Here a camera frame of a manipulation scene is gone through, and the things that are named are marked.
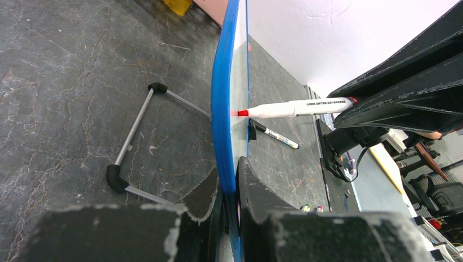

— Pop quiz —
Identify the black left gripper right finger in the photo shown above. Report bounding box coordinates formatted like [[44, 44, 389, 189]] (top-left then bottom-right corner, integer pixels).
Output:
[[237, 157, 433, 261]]

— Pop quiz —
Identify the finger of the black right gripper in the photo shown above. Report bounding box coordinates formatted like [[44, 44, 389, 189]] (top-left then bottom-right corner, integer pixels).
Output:
[[334, 54, 462, 133], [328, 2, 462, 98]]

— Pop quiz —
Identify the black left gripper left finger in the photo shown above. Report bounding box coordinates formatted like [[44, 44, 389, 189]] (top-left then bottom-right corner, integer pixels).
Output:
[[19, 169, 221, 261]]

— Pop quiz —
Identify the blue framed whiteboard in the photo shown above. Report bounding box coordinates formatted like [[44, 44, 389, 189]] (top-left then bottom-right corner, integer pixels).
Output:
[[211, 1, 250, 261]]

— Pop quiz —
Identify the red whiteboard marker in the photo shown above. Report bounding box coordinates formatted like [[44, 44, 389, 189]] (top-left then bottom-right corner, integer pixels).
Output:
[[232, 97, 359, 118]]

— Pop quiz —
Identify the green whiteboard marker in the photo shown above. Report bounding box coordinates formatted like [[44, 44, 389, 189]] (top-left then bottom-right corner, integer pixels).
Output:
[[300, 205, 311, 212]]

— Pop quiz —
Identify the black whiteboard marker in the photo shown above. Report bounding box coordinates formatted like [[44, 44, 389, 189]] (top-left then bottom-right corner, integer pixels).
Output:
[[253, 121, 300, 150]]

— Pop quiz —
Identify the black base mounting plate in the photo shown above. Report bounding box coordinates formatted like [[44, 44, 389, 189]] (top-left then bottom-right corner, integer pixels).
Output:
[[315, 118, 363, 214]]

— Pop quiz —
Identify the yellow orange wedge block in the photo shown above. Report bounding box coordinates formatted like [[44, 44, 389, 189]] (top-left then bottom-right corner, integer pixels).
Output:
[[162, 0, 193, 16]]

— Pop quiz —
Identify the wire whiteboard stand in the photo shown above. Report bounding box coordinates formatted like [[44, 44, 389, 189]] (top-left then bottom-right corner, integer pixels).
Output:
[[105, 82, 258, 207]]

